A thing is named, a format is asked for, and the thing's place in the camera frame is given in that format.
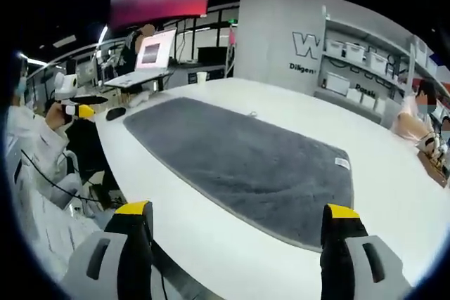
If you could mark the grey metal shelving rack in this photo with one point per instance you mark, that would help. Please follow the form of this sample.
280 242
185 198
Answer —
362 68
429 68

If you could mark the grey reception counter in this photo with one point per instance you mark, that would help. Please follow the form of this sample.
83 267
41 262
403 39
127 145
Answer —
214 75

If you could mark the white lidded storage bin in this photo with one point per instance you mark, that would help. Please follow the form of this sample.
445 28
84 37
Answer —
334 47
378 62
356 52

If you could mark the clear storage bin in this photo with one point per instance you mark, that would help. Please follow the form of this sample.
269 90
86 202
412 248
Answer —
418 50

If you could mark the person's head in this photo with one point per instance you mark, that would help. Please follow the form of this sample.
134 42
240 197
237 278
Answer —
21 85

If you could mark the grey fluffy towel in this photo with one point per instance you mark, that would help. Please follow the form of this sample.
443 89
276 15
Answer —
246 159

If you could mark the black monitor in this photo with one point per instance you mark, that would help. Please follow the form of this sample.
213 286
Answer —
212 55

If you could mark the person's white clothed body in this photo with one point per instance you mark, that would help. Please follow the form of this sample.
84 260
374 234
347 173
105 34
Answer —
45 229

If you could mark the black computer mouse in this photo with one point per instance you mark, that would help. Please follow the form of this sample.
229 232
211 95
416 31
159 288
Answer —
116 114

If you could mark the open laptop with pink screen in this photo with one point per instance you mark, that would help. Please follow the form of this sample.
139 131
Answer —
154 50

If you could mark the small white box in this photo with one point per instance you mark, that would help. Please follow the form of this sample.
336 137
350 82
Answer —
368 100
380 105
354 95

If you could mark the large white storage box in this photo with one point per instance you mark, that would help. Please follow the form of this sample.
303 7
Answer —
337 83

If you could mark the brown wooden tray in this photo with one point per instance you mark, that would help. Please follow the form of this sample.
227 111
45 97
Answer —
436 171

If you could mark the pink hanging cloth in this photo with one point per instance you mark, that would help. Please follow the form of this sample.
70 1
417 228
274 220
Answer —
232 37

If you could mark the white paper cup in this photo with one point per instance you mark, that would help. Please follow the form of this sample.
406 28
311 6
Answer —
201 78

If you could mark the person's left hand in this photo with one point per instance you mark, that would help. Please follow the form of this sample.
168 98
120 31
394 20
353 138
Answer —
54 117

